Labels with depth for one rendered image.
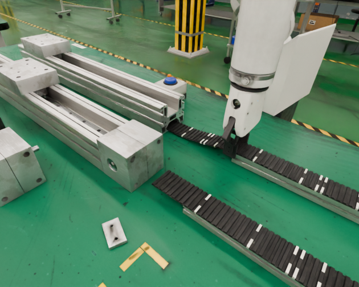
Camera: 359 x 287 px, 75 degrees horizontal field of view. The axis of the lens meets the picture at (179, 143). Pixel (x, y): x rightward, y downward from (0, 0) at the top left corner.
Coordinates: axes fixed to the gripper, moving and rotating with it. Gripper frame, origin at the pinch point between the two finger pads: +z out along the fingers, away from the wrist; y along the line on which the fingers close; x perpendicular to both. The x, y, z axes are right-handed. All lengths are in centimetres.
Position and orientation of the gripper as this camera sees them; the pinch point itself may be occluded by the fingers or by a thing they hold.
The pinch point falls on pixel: (236, 143)
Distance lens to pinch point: 57.6
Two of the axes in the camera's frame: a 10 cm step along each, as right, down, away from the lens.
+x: -7.8, -4.0, 4.8
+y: 6.2, -4.7, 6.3
